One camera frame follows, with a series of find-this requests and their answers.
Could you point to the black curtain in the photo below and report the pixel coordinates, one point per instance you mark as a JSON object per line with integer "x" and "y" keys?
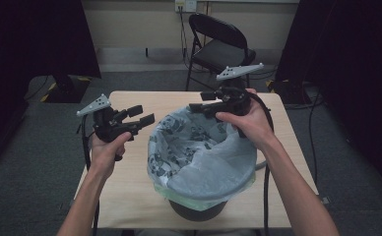
{"x": 31, "y": 36}
{"x": 353, "y": 49}

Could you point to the white wall socket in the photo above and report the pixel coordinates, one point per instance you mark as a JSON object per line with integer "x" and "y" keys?
{"x": 185, "y": 5}

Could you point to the grey tape strip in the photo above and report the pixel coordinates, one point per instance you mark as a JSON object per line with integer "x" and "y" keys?
{"x": 326, "y": 200}

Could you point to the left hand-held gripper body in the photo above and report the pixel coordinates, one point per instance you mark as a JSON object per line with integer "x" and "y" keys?
{"x": 108, "y": 128}

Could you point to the person's right hand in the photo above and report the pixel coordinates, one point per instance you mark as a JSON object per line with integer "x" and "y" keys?
{"x": 253, "y": 126}

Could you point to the panda print trash bag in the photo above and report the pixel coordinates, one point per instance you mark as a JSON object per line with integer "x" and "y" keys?
{"x": 208, "y": 164}

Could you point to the dark grey trash bin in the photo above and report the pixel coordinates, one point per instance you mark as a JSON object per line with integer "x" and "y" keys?
{"x": 199, "y": 213}

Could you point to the black floor stand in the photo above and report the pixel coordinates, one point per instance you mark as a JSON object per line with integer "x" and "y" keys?
{"x": 289, "y": 91}
{"x": 67, "y": 90}

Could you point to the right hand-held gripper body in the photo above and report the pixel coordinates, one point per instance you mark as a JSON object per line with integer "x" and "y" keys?
{"x": 236, "y": 100}

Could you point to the black folding chair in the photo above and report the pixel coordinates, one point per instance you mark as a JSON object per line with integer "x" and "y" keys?
{"x": 225, "y": 54}

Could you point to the person's left hand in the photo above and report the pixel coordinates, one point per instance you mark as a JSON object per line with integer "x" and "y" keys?
{"x": 107, "y": 155}

